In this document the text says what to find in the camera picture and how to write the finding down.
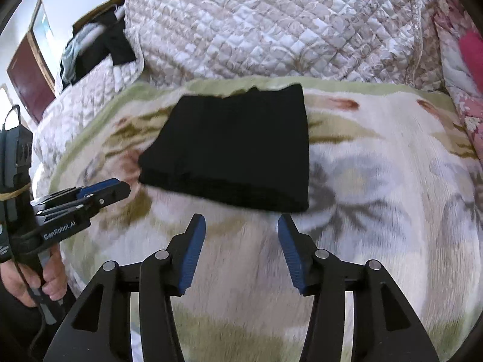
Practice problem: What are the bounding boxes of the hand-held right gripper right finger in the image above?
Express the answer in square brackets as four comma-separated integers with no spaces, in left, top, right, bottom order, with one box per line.
[277,214,440,362]

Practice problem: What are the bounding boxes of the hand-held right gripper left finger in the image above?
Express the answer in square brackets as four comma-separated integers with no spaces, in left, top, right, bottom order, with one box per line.
[47,213,207,362]

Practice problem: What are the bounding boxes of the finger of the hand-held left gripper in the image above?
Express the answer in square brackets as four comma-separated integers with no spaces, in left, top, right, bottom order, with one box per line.
[36,195,108,219]
[31,178,131,207]

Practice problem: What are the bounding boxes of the black pants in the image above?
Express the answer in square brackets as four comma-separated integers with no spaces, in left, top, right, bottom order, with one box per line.
[138,83,311,214]

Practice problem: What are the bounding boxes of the person's left hand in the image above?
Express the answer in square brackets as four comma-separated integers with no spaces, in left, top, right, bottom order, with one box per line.
[0,249,69,308]

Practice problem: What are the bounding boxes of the dark red door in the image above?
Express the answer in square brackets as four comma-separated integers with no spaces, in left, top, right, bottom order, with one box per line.
[7,0,57,125]

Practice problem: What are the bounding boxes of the floral fleece blanket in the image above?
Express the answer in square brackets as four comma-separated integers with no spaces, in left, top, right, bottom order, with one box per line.
[32,75,483,362]

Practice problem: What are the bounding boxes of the light blue cloth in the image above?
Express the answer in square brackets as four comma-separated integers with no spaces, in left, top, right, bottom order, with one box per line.
[60,23,102,87]

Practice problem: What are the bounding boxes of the dark cloth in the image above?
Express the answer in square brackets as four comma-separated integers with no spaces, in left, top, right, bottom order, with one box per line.
[0,290,57,362]

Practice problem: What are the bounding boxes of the black cloth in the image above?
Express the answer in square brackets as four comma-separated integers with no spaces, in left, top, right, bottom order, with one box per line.
[73,5,136,80]

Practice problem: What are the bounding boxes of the beige quilted bedspread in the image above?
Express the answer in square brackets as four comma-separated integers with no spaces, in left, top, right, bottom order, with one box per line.
[32,0,453,182]

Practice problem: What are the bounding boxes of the pink floral quilt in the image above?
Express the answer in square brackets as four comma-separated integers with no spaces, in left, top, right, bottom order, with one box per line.
[432,0,483,159]

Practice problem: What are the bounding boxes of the black cable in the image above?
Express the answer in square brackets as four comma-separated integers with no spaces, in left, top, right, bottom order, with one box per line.
[13,260,48,351]

